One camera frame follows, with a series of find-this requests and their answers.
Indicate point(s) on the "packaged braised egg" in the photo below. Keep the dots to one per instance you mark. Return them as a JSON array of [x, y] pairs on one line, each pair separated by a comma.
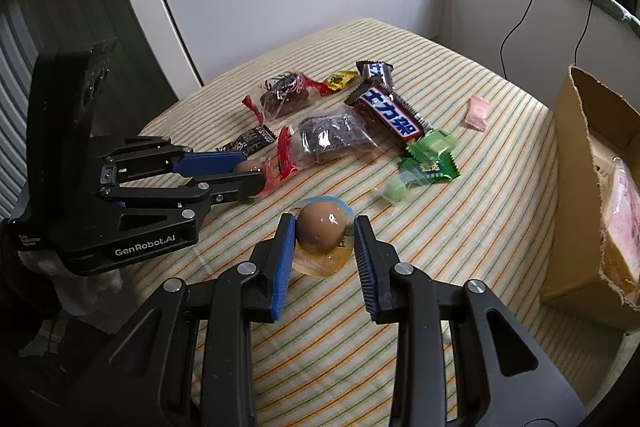
[[324, 235], [276, 167]]

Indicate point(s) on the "small pink sachet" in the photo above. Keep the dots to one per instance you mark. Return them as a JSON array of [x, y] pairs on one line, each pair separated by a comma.
[[477, 113]]

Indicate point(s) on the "dark jujube snack pack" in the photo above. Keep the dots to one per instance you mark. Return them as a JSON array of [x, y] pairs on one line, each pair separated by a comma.
[[326, 136]]

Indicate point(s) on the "pale green jelly cup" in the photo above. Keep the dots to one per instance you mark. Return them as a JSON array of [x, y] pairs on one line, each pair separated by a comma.
[[395, 189]]

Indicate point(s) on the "long Snickers bar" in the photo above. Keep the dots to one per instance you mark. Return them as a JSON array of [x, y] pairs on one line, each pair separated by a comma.
[[382, 104]]

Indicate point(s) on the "red-edged dark snack pack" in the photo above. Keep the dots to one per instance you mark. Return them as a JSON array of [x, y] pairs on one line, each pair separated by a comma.
[[282, 95]]

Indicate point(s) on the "small Snickers bar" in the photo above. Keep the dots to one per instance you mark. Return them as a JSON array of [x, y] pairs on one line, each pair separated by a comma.
[[376, 72]]

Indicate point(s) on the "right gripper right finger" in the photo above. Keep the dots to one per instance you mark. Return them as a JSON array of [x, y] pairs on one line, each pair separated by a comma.
[[462, 358]]

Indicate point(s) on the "small black candy packet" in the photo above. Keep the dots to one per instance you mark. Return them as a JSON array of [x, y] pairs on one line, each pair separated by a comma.
[[251, 141]]

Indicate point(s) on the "yellow candy packet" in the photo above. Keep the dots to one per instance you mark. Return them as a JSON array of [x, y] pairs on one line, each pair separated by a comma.
[[339, 80]]

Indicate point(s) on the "pink packaged bread loaf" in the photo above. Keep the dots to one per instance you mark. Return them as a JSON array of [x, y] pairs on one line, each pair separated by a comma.
[[620, 214]]

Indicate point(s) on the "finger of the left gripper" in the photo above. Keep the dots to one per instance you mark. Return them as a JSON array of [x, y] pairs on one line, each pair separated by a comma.
[[220, 191], [190, 159]]

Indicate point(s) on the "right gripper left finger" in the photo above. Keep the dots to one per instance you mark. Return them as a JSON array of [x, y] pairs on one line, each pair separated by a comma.
[[184, 358]]

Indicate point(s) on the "green jelly candy packet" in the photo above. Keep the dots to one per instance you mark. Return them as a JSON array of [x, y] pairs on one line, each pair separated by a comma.
[[432, 145]]

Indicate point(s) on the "dark green candy packet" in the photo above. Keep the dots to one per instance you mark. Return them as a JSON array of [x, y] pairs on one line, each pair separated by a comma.
[[442, 169]]

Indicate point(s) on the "brown cardboard box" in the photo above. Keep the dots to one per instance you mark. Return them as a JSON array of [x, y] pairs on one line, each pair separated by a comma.
[[593, 125]]

